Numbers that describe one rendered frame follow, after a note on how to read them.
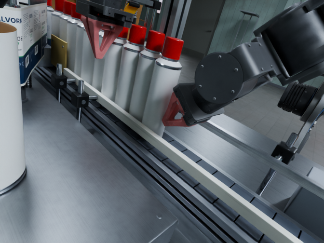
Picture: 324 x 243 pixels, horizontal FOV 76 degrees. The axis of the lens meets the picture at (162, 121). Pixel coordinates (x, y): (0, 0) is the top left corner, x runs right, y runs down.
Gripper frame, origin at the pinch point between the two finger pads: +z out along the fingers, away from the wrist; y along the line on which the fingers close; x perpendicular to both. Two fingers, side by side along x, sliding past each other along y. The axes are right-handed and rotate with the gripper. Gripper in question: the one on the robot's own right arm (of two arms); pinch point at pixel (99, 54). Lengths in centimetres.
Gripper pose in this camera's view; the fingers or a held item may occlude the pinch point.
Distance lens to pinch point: 47.1
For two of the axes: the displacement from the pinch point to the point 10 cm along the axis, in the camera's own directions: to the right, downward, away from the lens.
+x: 6.7, -1.6, 7.3
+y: 7.0, 4.7, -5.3
